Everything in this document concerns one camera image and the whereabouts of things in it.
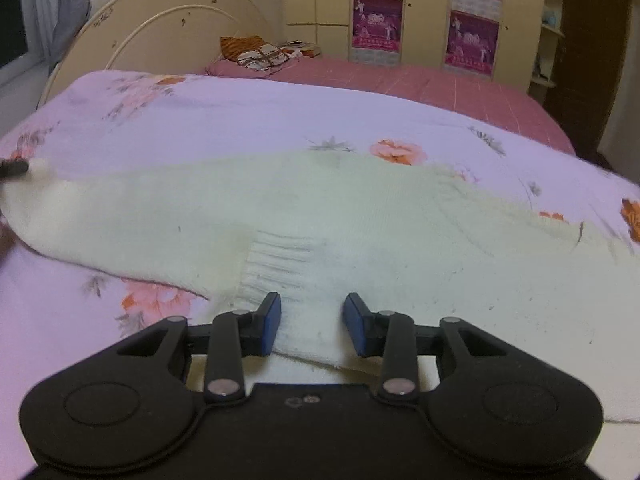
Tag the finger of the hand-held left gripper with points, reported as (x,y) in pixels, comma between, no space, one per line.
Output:
(12,168)

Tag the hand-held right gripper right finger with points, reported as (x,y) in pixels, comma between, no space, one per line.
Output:
(354,324)

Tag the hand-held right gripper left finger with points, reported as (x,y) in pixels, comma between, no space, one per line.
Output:
(270,322)

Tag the white knit sweater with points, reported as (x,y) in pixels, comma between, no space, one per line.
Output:
(350,210)

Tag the window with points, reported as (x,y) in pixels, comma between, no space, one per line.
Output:
(12,5)

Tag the grey blue curtain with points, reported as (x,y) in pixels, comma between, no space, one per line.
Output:
(72,5)

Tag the lilac floral blanket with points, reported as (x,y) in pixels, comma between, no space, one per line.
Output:
(225,120)

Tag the cream wooden headboard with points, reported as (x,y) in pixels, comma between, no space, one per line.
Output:
(165,20)

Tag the pink checked bedsheet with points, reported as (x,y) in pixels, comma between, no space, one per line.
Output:
(400,85)

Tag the orange white patterned cloth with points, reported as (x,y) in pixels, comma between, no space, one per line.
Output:
(257,52)

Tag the round flat tin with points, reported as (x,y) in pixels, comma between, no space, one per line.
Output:
(302,47)

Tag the cream wardrobe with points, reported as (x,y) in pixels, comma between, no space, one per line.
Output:
(425,20)

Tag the cream corner shelf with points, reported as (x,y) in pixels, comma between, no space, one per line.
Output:
(547,35)

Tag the dark brown wooden door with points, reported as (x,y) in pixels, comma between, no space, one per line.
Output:
(590,50)

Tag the pink wall poster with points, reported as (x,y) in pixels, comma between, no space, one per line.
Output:
(377,25)
(472,42)

